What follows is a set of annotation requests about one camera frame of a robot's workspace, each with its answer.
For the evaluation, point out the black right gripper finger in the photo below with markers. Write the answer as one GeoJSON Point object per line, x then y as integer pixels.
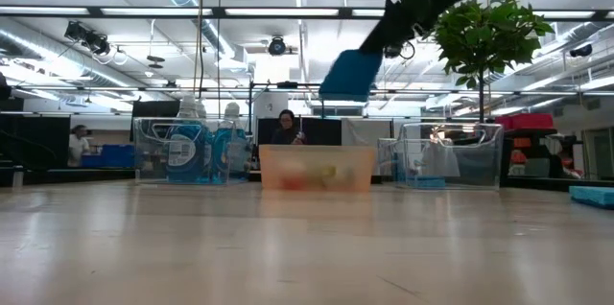
{"type": "Point", "coordinates": [386, 31]}

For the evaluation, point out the dark blue sponge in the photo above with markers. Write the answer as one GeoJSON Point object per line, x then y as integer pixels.
{"type": "Point", "coordinates": [350, 77]}
{"type": "Point", "coordinates": [397, 171]}

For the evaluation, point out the green dish brush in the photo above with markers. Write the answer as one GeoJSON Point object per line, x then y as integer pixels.
{"type": "Point", "coordinates": [331, 171]}

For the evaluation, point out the light blue sponge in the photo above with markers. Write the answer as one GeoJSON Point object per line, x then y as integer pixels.
{"type": "Point", "coordinates": [426, 182]}
{"type": "Point", "coordinates": [592, 196]}

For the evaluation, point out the red dish brush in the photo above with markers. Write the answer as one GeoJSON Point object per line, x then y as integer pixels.
{"type": "Point", "coordinates": [292, 181]}

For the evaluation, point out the blue dish soap bottle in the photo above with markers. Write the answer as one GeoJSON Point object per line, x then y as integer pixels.
{"type": "Point", "coordinates": [230, 151]}
{"type": "Point", "coordinates": [184, 151]}

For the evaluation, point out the green potted plant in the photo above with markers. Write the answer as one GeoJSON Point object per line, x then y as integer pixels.
{"type": "Point", "coordinates": [484, 31]}

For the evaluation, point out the white hanging cloth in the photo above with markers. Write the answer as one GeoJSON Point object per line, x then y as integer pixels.
{"type": "Point", "coordinates": [367, 130]}

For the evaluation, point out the black round ceiling device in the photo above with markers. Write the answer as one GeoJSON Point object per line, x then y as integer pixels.
{"type": "Point", "coordinates": [276, 46]}

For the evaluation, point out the wide black screen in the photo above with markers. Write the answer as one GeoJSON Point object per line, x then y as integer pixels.
{"type": "Point", "coordinates": [321, 130]}

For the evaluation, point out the seated person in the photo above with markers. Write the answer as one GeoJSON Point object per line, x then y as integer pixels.
{"type": "Point", "coordinates": [287, 125]}

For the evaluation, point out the orange plastic bin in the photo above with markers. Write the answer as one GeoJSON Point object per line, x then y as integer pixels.
{"type": "Point", "coordinates": [316, 161]}

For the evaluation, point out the red box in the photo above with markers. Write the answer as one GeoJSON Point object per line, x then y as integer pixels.
{"type": "Point", "coordinates": [525, 121]}

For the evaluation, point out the clear plastic bin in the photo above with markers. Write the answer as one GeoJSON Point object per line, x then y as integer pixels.
{"type": "Point", "coordinates": [148, 171]}
{"type": "Point", "coordinates": [489, 171]}

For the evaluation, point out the black disc ceiling lamp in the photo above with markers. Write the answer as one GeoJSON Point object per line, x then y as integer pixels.
{"type": "Point", "coordinates": [156, 60]}

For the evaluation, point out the black monitor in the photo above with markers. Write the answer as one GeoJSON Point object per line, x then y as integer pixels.
{"type": "Point", "coordinates": [156, 108]}

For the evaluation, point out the black ceiling spotlight cluster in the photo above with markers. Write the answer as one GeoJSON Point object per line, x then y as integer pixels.
{"type": "Point", "coordinates": [96, 43]}

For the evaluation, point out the blue storage crate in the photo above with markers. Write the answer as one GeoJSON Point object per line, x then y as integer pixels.
{"type": "Point", "coordinates": [115, 156]}

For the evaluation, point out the person in white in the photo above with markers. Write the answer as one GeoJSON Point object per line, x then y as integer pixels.
{"type": "Point", "coordinates": [77, 144]}

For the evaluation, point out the black partition panel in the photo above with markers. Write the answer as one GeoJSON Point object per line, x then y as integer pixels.
{"type": "Point", "coordinates": [33, 142]}

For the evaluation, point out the black tube frame stand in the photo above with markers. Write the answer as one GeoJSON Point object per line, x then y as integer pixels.
{"type": "Point", "coordinates": [288, 85]}

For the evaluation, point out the silver metal post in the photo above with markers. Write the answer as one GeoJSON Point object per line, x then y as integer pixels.
{"type": "Point", "coordinates": [17, 175]}

